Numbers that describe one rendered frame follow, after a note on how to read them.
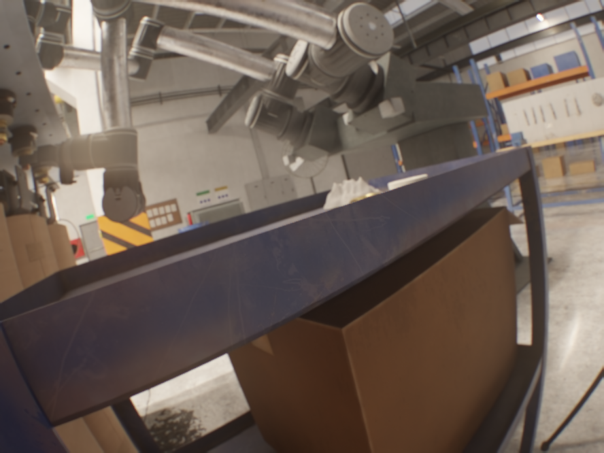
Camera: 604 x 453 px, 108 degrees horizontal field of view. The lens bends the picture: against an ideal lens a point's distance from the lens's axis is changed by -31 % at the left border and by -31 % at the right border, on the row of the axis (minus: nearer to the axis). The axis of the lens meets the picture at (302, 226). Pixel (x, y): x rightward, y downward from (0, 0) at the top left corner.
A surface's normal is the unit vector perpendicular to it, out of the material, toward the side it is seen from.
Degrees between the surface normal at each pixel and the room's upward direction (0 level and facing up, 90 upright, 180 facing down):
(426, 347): 90
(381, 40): 100
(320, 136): 90
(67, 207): 90
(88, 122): 90
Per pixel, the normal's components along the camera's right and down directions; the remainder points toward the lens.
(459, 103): 0.40, -0.01
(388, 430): 0.59, -0.07
